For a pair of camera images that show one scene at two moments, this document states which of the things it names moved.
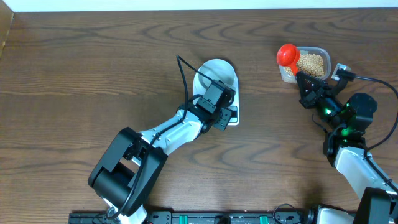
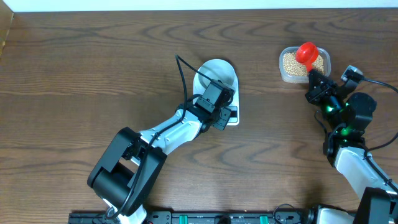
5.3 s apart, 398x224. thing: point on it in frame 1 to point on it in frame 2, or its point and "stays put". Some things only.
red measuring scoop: (288, 55) to (307, 53)
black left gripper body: (219, 120) stays put
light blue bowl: (216, 70) stays put
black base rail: (222, 217) stays put
